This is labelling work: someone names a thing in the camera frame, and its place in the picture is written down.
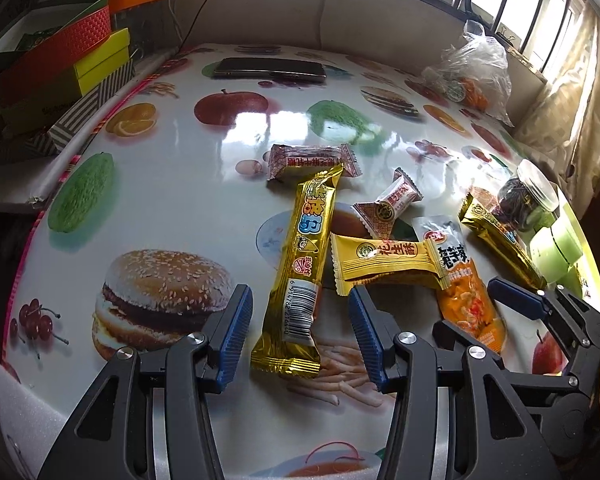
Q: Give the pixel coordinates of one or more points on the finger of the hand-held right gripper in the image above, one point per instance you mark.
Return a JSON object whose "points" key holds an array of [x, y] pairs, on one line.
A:
{"points": [[515, 297], [447, 332]]}

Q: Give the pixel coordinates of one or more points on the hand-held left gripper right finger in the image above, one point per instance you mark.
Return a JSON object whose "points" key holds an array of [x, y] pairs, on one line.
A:
{"points": [[367, 340]]}

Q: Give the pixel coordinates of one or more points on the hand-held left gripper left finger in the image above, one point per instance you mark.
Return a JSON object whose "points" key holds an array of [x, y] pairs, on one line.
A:
{"points": [[235, 335]]}

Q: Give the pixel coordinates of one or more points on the orange white snack packet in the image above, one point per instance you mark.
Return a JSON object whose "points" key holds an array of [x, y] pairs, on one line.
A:
{"points": [[470, 310]]}

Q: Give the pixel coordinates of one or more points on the golden foil snack packet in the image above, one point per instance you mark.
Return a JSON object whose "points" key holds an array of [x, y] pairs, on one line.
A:
{"points": [[500, 240]]}

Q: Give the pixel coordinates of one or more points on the yellow snack packet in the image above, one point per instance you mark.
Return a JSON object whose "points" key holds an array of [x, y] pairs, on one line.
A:
{"points": [[380, 257]]}

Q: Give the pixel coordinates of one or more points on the green cardboard box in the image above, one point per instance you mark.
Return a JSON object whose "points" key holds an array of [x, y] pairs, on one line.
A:
{"points": [[599, 285]]}

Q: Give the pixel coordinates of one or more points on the long golden snack bar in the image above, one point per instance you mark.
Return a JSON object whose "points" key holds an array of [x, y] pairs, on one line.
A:
{"points": [[305, 260]]}

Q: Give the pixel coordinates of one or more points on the small twist candy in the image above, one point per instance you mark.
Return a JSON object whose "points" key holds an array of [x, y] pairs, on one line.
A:
{"points": [[387, 207]]}

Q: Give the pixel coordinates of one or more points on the brown white nougat candy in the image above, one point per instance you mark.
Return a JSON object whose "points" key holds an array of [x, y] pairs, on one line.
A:
{"points": [[310, 162]]}

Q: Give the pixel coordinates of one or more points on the green cosmetic jar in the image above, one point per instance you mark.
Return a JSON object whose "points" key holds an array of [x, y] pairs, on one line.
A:
{"points": [[560, 245]]}

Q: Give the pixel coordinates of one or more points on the clear plastic jar dark contents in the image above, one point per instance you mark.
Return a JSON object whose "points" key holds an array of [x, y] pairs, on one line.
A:
{"points": [[522, 200]]}

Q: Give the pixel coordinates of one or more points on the fruit print tablecloth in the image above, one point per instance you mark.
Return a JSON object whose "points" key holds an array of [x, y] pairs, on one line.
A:
{"points": [[180, 160]]}

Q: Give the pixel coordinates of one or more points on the patterned beige curtain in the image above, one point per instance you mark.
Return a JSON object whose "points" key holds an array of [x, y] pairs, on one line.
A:
{"points": [[570, 110]]}

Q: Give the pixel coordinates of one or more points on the clear plastic bag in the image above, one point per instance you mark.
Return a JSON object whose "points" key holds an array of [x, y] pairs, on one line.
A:
{"points": [[475, 65]]}

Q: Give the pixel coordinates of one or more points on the dark smartphone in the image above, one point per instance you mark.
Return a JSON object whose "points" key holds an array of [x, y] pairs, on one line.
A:
{"points": [[270, 69]]}

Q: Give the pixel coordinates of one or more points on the striped box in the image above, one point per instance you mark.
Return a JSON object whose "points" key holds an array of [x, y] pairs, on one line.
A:
{"points": [[85, 110]]}

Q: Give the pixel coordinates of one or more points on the black hook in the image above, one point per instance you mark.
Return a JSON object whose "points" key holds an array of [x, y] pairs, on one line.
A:
{"points": [[470, 4]]}

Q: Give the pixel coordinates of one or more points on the yellow box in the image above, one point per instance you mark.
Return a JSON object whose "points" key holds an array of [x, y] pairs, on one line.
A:
{"points": [[102, 62]]}

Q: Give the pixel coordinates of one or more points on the red woven box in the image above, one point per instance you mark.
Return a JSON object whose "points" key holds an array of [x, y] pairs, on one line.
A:
{"points": [[55, 55]]}

